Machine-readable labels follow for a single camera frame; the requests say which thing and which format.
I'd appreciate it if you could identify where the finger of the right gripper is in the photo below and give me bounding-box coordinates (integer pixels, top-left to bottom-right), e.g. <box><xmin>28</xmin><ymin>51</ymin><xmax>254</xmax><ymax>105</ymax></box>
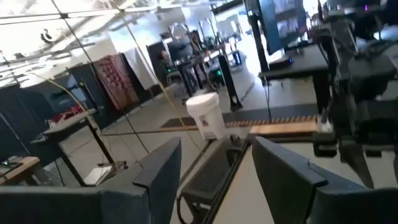
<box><xmin>338</xmin><ymin>139</ymin><xmax>374</xmax><ymax>190</ymax></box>
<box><xmin>392</xmin><ymin>151</ymin><xmax>398</xmax><ymax>184</ymax></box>

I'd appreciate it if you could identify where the black desk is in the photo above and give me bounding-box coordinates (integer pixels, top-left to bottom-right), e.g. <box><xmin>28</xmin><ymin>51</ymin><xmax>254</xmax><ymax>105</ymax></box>
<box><xmin>259</xmin><ymin>46</ymin><xmax>331</xmax><ymax>116</ymax></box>

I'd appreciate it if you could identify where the white mounting bracket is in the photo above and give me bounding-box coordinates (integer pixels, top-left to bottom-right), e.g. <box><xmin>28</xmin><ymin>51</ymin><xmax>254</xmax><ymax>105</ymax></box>
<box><xmin>320</xmin><ymin>119</ymin><xmax>333</xmax><ymax>133</ymax></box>

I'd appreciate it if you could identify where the black perforated computer case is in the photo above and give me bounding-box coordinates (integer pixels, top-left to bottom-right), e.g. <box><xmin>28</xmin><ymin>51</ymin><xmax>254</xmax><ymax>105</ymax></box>
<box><xmin>176</xmin><ymin>136</ymin><xmax>249</xmax><ymax>224</ymax></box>

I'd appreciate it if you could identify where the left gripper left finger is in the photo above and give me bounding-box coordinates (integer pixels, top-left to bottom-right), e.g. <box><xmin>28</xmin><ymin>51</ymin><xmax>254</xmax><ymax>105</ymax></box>
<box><xmin>0</xmin><ymin>136</ymin><xmax>182</xmax><ymax>224</ymax></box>

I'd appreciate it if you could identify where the black hanging cable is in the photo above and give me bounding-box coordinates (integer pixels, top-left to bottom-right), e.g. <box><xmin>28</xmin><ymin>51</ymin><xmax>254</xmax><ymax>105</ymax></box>
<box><xmin>51</xmin><ymin>0</ymin><xmax>151</xmax><ymax>154</ymax></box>

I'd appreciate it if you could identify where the white flat sheet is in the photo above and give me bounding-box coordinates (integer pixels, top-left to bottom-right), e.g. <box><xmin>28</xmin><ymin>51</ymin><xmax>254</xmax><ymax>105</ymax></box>
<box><xmin>83</xmin><ymin>166</ymin><xmax>113</xmax><ymax>187</ymax></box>

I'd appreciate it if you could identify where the black metal table frame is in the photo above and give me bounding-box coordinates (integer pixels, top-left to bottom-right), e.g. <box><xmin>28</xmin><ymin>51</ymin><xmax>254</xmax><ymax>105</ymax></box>
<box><xmin>198</xmin><ymin>132</ymin><xmax>340</xmax><ymax>224</ymax></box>

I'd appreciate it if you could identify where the person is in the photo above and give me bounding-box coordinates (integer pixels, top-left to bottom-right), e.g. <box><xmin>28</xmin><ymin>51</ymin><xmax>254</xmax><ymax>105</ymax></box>
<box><xmin>157</xmin><ymin>49</ymin><xmax>172</xmax><ymax>68</ymax></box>

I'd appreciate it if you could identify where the wooden side table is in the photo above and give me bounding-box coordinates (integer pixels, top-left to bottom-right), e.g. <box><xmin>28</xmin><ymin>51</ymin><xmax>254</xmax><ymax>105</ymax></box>
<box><xmin>0</xmin><ymin>156</ymin><xmax>40</xmax><ymax>187</ymax></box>

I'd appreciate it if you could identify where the yellow hanging cable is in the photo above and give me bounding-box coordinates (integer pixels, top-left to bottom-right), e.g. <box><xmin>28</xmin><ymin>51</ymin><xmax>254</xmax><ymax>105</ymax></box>
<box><xmin>119</xmin><ymin>11</ymin><xmax>206</xmax><ymax>153</ymax></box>

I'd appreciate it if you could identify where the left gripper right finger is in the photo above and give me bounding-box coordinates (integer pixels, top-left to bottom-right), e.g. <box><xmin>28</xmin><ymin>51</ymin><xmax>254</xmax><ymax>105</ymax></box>
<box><xmin>251</xmin><ymin>136</ymin><xmax>398</xmax><ymax>224</ymax></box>

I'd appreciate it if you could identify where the large monitor screen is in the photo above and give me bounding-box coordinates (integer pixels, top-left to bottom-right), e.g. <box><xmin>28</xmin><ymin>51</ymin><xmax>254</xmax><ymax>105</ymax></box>
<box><xmin>244</xmin><ymin>0</ymin><xmax>308</xmax><ymax>57</ymax></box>

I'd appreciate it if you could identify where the white plastic bucket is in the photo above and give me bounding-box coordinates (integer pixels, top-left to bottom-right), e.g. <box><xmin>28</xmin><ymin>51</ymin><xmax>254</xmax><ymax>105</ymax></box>
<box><xmin>185</xmin><ymin>91</ymin><xmax>228</xmax><ymax>141</ymax></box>

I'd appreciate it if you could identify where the black floor stand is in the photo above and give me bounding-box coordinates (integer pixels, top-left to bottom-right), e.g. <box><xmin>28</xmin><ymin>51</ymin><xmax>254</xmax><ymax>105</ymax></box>
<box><xmin>217</xmin><ymin>54</ymin><xmax>244</xmax><ymax>112</ymax></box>

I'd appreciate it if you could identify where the red patterned tapestry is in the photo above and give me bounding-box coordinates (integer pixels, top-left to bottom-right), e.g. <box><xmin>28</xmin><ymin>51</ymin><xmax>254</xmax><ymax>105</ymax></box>
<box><xmin>93</xmin><ymin>54</ymin><xmax>141</xmax><ymax>111</ymax></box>

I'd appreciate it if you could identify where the black floor mat striped edge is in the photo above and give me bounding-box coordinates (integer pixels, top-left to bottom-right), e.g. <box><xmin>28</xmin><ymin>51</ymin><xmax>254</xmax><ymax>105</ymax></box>
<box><xmin>160</xmin><ymin>104</ymin><xmax>318</xmax><ymax>129</ymax></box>

